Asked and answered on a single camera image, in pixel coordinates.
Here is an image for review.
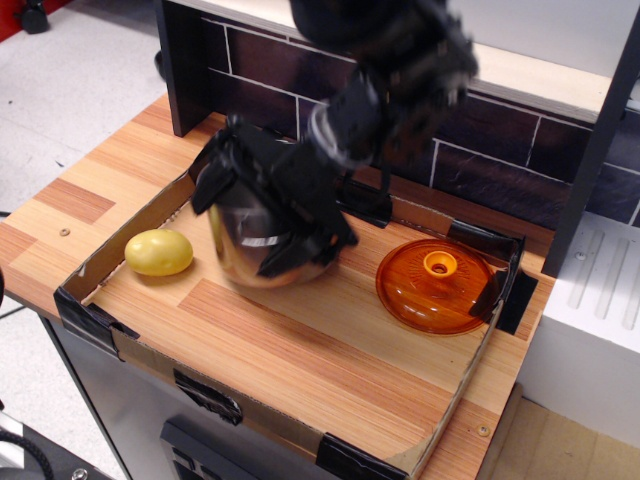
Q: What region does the white drainboard sink unit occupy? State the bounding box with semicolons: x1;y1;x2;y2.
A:
518;213;639;446

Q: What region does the cardboard fence with black tape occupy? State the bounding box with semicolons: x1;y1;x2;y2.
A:
53;127;540;480

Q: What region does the black caster wheel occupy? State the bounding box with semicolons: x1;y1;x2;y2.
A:
15;0;49;34

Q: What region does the stainless steel metal pot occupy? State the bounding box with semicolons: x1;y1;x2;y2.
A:
207;179;314;288

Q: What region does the black oven control panel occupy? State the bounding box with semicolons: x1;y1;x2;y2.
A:
159;418;261;480

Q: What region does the orange transparent pot lid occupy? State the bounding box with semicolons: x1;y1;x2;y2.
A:
376;239;500;335

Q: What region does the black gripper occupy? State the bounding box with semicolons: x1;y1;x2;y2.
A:
191;118;357;278

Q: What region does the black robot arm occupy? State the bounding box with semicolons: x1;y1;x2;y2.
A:
191;1;478;286

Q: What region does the yellow potato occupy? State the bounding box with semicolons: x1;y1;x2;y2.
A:
124;229;194;277

